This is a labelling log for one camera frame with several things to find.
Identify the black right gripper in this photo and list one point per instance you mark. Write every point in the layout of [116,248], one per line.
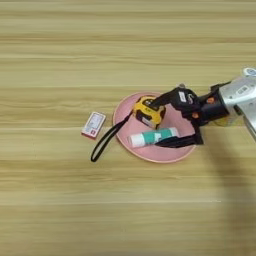
[211,108]

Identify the green white glue stick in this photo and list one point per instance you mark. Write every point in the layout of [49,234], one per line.
[150,137]

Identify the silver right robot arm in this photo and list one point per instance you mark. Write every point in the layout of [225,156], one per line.
[245,96]

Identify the pink round plate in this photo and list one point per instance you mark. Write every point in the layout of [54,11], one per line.
[153,155]

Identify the small pink white box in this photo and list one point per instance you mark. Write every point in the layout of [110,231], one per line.
[94,125]

